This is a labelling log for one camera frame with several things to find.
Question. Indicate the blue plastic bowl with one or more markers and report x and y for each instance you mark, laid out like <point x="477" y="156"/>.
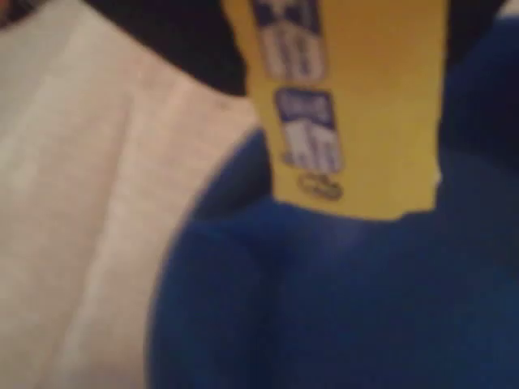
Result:
<point x="324" y="304"/>

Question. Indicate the beige creased cloth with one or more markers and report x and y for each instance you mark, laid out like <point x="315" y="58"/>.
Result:
<point x="81" y="202"/>

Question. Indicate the yellow packet with blue labels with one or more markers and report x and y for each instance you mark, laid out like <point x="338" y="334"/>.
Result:
<point x="385" y="121"/>

